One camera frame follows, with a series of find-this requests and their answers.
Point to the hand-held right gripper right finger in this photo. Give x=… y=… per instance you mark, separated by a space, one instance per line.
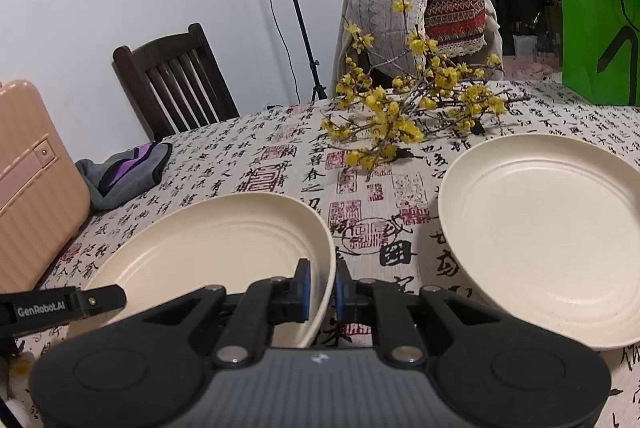
x=341 y=292

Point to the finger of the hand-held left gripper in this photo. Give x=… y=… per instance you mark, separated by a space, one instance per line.
x=107 y=298

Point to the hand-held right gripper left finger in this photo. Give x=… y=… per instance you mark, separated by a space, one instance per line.
x=302 y=292

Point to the cream round plate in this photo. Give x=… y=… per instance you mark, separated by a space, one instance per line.
x=210 y=248
x=540 y=233

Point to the grey purple pouch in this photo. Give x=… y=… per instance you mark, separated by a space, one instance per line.
x=125 y=178

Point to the pink suitcase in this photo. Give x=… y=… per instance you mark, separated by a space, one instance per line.
x=35 y=188

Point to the yellow flower branches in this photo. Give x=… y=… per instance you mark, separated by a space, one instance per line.
x=385 y=117

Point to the dark wooden chair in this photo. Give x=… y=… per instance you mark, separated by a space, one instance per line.
x=170 y=77

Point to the black light stand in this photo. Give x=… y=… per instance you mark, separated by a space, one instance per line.
x=295 y=7

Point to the red patterned throw blanket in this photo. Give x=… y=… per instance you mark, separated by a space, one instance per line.
x=450 y=2

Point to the green paper bag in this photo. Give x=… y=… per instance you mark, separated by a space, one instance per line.
x=590 y=32

